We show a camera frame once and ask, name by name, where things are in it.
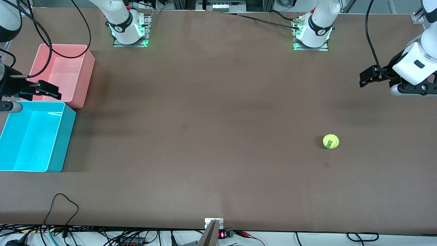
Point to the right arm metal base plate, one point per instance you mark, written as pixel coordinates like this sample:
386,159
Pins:
147,30

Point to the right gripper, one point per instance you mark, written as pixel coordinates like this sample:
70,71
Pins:
7,86

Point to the blue plastic bin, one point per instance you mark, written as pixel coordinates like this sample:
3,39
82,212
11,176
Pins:
30,136

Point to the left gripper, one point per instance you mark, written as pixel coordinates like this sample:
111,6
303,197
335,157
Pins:
387,72

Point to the red clip lead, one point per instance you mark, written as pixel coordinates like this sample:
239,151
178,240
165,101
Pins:
247,234

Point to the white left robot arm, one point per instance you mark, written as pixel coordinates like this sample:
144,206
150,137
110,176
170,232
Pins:
321,20

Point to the small metal edge bracket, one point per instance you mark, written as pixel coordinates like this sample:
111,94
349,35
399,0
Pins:
208,222

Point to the grey electronics box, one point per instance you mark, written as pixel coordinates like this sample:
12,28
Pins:
222,5

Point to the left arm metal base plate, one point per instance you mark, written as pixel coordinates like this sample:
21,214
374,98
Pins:
324,47

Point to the pink plastic bin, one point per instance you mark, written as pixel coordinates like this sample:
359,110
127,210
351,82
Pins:
68,75

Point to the yellow-green tennis ball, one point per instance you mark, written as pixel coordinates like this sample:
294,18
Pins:
330,141

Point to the red LED display module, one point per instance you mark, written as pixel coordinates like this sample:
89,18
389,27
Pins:
225,234

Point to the black power plug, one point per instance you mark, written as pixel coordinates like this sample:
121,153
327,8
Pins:
13,242

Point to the metal table corner bracket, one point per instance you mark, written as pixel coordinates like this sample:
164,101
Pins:
417,17

